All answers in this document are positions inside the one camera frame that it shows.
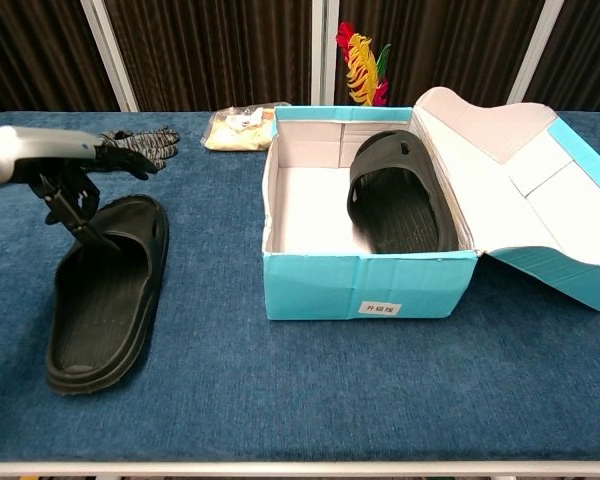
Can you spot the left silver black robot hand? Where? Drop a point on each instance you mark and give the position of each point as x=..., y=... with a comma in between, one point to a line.
x=35, y=155

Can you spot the black rubber slipper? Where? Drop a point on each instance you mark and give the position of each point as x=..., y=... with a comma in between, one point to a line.
x=400, y=200
x=95, y=325

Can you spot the light blue shoe box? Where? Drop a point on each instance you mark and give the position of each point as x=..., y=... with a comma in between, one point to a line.
x=320, y=285

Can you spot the dark corrugated partition panel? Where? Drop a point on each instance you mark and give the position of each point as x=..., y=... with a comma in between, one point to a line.
x=205, y=50
x=440, y=40
x=30, y=50
x=590, y=50

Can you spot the grey knitted work glove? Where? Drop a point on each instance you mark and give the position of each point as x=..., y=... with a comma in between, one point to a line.
x=157, y=140

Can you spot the clear bag of snacks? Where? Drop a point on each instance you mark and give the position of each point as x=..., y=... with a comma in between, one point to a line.
x=235, y=135

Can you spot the blue table cloth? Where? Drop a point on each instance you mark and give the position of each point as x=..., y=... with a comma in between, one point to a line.
x=280, y=390

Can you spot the white partition frame post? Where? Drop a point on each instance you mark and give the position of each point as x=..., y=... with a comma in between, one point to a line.
x=107, y=55
x=325, y=50
x=537, y=50

